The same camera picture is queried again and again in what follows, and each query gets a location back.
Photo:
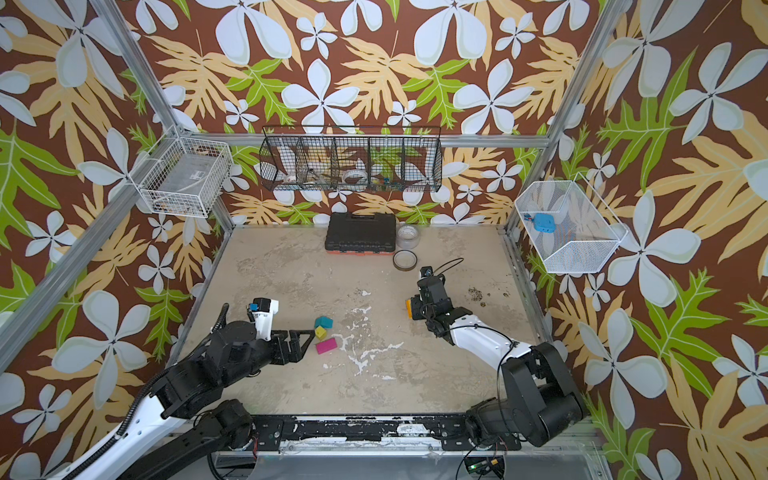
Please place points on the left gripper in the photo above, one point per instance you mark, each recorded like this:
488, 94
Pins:
297, 350

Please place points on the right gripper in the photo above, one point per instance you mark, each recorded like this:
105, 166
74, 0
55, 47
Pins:
428, 288

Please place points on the small yellow cube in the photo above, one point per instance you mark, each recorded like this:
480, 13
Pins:
321, 333

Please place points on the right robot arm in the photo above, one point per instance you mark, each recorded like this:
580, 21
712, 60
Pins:
537, 398

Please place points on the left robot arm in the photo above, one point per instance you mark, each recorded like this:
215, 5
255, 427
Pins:
180, 416

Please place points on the magenta rectangular block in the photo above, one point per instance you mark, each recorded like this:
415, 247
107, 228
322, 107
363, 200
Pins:
326, 346

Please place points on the teal roof block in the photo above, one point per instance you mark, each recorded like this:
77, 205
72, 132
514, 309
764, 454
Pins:
324, 322

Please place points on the clear glass jar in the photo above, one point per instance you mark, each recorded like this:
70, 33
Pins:
407, 237

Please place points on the black plastic tool case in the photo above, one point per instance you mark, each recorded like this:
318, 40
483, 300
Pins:
361, 234

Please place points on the blue object in basket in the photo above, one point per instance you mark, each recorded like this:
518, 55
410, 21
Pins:
541, 222

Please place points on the white tape roll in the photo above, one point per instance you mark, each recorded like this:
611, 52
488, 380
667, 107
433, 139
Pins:
354, 177

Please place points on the white mesh basket right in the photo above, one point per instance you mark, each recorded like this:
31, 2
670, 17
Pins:
588, 230

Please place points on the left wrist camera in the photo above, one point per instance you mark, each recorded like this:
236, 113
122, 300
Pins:
261, 312

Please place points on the black wire basket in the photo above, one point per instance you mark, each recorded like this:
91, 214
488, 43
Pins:
396, 158

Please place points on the white wire basket left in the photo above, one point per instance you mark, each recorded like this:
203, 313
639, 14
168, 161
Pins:
182, 175

